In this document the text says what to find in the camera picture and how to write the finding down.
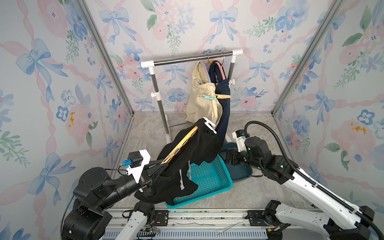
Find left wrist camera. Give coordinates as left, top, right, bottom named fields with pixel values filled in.
left=123, top=150, right=151, bottom=184

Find navy blue shorts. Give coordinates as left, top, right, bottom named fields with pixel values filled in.
left=209, top=61, right=231, bottom=141

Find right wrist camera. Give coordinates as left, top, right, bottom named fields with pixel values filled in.
left=232, top=130, right=247, bottom=153

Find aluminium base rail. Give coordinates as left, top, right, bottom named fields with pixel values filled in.
left=77, top=206, right=334, bottom=240

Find white clothespin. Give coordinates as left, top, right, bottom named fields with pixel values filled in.
left=204, top=117, right=217, bottom=134

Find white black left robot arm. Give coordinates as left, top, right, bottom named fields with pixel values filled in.
left=61, top=165, right=164, bottom=240

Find teal perforated plastic basket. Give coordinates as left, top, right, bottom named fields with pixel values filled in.
left=166, top=156, right=233, bottom=209

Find orange clothes hanger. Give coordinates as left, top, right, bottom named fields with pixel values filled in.
left=161, top=127, right=198, bottom=165

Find orange clothespin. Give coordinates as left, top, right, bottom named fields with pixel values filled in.
left=215, top=94, right=231, bottom=99

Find beige shorts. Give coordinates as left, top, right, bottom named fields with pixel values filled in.
left=186, top=61, right=222, bottom=125

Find mint green clothespin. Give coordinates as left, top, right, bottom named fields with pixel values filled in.
left=200, top=95, right=217, bottom=101

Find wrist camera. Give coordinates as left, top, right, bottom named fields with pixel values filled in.
left=123, top=150, right=151, bottom=184
left=232, top=130, right=247, bottom=153

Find black shorts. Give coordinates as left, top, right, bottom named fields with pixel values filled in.
left=135, top=118, right=223, bottom=206

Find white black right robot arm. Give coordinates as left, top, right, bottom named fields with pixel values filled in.
left=225, top=121, right=384, bottom=240

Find pink clothes hanger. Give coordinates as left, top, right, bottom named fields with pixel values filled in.
left=217, top=52, right=227, bottom=80

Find silver aluminium corner post left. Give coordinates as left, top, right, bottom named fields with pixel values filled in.
left=74, top=0, right=134, bottom=118

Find lilac clothes hanger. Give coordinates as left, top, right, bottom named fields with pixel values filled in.
left=200, top=61, right=211, bottom=83

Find white metal clothes rack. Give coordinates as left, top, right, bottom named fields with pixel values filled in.
left=140, top=48, right=244, bottom=145

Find dark teal plastic bin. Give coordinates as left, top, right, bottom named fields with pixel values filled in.
left=219, top=143, right=253, bottom=183

